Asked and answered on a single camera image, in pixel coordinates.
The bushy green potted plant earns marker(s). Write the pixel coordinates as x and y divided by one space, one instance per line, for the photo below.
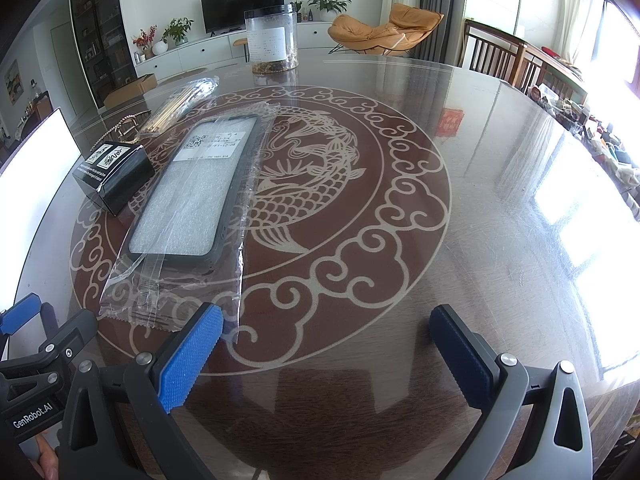
177 30

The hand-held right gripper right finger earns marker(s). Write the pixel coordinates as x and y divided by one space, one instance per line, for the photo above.
462 355

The bag of wooden chopsticks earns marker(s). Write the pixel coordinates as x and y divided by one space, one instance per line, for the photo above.
175 105

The framed wall painting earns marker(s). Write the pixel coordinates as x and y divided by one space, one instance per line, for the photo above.
14 82

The pile of assorted clutter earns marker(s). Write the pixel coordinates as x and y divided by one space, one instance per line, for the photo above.
600 140

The cardboard box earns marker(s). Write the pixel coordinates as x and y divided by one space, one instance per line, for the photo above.
132 90

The orange lounge chair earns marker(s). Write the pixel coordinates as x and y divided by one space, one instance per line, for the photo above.
380 30

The wooden dining chair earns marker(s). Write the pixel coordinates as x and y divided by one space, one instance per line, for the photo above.
492 55
550 77

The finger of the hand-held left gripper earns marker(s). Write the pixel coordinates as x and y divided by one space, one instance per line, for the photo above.
22 312
75 327

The bagged grey phone case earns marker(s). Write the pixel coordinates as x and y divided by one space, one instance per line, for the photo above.
190 200

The wooden bench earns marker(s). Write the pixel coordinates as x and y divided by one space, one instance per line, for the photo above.
241 42

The white television cabinet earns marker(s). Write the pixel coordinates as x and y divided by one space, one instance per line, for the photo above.
210 52

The clear jar with black lid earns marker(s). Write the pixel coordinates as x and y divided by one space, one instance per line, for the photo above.
270 40

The grey curtain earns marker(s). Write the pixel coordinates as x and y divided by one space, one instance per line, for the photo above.
442 5

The black television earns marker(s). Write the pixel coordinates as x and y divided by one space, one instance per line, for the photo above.
242 5

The dark glass display cabinet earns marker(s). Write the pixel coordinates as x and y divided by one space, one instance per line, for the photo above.
100 30

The red flower arrangement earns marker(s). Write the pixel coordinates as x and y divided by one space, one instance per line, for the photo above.
144 40

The round patterned glass desktop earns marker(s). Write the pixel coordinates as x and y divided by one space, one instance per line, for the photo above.
450 200

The beaded striped hair clip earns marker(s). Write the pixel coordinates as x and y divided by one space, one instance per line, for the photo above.
127 127

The person's left hand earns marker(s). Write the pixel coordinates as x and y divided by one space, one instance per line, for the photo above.
49 460

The round low stool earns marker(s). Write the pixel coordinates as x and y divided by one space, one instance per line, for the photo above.
182 74

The small potted plant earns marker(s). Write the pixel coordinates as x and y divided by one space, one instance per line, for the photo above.
298 10

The black printed box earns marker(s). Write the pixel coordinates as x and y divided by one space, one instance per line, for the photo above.
117 180

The large leafy potted plant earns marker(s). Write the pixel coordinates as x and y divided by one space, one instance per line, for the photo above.
327 4

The white round vase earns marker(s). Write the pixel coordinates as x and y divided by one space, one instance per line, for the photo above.
159 48

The white board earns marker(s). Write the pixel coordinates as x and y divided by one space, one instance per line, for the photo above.
35 195

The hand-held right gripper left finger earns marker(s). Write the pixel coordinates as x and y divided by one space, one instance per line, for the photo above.
192 355

